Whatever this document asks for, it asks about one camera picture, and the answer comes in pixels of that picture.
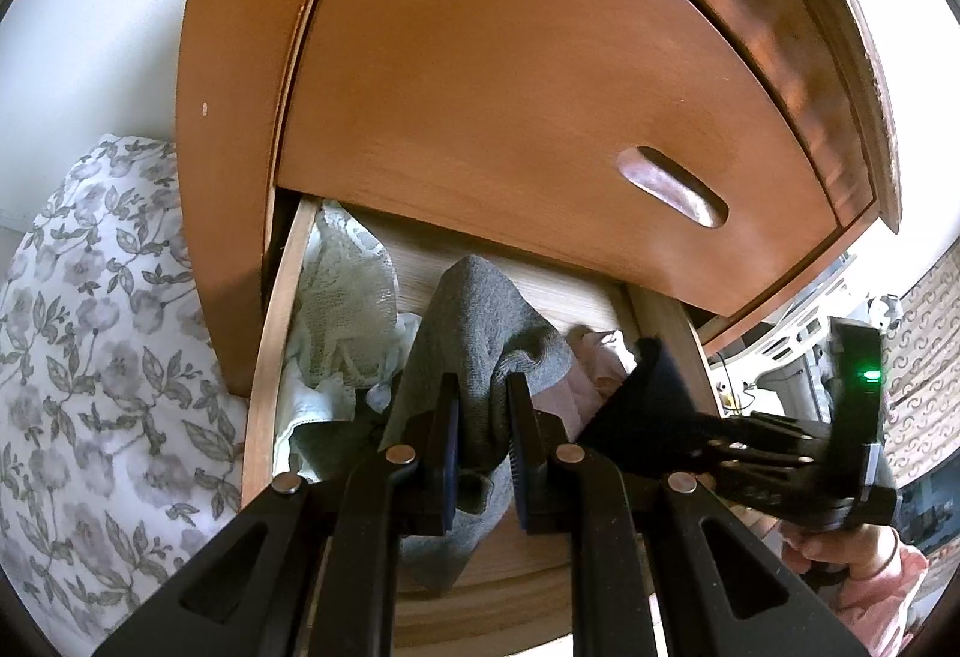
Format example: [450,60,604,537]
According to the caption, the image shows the pale pink garment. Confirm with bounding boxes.
[536,327,640,442]

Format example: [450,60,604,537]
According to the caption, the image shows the navy garment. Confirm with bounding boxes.
[581,338,722,479]

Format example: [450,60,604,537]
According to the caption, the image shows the floral bedsheet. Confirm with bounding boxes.
[0,134,250,644]

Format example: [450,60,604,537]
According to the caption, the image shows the patterned curtain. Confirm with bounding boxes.
[881,244,960,487]

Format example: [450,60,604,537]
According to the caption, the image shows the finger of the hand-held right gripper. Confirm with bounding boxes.
[701,413,820,472]

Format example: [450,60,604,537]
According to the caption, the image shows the person's right hand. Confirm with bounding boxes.
[780,526,901,580]

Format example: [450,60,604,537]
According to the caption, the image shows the grey sock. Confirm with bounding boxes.
[379,256,575,595]

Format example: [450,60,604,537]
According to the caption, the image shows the white plastic basket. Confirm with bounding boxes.
[720,252,850,404]

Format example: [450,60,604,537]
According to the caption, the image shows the wooden nightstand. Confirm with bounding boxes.
[176,0,902,403]

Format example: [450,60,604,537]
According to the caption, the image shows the closed wooden drawer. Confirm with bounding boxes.
[274,0,878,322]

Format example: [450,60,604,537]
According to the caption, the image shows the light green lace garment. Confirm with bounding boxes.
[274,199,422,479]

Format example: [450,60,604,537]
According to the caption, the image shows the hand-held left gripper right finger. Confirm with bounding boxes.
[506,373,848,657]

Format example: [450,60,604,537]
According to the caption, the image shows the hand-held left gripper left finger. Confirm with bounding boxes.
[94,373,462,657]

